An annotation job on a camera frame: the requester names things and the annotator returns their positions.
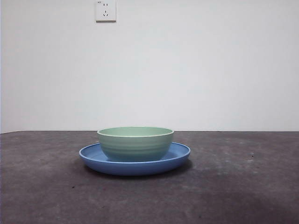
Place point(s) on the green ribbed bowl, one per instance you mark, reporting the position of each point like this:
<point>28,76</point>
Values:
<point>135,147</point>

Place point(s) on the blue round plate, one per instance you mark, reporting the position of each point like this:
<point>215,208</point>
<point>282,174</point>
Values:
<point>135,168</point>

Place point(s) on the white wall socket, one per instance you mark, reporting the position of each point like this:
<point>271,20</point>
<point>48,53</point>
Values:
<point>106,11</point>

